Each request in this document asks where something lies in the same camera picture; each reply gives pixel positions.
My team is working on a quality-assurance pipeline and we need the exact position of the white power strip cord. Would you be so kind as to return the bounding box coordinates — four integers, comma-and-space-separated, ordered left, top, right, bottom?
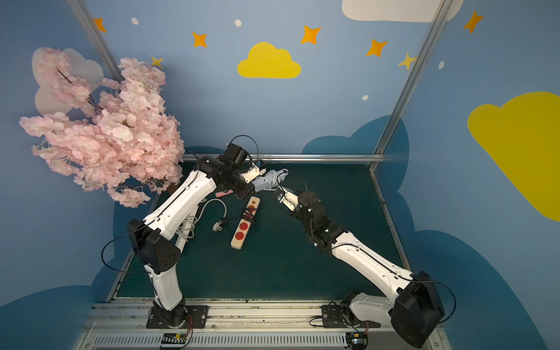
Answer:
178, 197, 230, 242

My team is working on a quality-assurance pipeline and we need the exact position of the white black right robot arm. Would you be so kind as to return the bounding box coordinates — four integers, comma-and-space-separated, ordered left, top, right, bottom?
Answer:
274, 189, 445, 349

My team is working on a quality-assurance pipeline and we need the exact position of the front aluminium rail base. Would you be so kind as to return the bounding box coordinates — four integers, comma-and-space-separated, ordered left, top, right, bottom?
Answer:
71, 298, 452, 350

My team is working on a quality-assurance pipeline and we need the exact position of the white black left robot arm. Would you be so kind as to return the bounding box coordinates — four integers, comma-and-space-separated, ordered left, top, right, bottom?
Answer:
127, 143, 265, 314

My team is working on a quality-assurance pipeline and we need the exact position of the horizontal aluminium frame rail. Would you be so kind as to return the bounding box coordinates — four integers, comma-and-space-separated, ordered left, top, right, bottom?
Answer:
181, 152, 386, 164

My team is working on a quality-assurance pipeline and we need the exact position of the vertical aluminium post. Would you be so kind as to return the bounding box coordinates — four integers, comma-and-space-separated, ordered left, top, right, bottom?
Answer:
66, 0, 123, 81
368, 0, 454, 175

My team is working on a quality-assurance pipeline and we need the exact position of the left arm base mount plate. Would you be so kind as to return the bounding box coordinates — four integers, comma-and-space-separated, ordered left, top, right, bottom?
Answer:
146, 303, 209, 329

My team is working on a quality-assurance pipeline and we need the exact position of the pink blossom artificial tree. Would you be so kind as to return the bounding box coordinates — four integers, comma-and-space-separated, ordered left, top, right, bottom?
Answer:
19, 48, 185, 208

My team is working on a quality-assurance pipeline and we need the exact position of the right vertical aluminium post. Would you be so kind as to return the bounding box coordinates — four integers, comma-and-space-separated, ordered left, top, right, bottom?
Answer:
368, 0, 454, 175

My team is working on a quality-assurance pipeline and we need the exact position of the left vertical aluminium post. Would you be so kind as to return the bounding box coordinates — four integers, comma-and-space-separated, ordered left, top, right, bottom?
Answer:
66, 0, 123, 81

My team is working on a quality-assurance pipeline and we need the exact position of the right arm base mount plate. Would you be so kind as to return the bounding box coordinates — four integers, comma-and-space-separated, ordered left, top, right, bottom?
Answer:
321, 303, 381, 328

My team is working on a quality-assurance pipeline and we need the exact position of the purple pink toy rake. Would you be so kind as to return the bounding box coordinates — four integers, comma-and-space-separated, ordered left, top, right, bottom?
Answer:
214, 190, 233, 198

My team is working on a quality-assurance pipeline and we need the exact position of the beige red socket power strip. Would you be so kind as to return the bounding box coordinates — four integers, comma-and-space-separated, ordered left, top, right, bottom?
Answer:
230, 195, 261, 250

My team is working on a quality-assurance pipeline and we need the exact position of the white power strip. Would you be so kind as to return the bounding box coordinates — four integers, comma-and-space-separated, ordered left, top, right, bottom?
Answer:
175, 215, 197, 252

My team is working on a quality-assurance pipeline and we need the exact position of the small white adapter strip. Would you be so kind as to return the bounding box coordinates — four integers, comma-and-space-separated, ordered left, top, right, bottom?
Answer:
252, 169, 289, 193

